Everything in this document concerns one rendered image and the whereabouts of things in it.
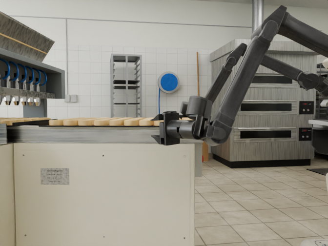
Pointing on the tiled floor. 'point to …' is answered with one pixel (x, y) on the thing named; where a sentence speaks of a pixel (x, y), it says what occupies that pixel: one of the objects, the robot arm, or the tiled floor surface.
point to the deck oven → (269, 111)
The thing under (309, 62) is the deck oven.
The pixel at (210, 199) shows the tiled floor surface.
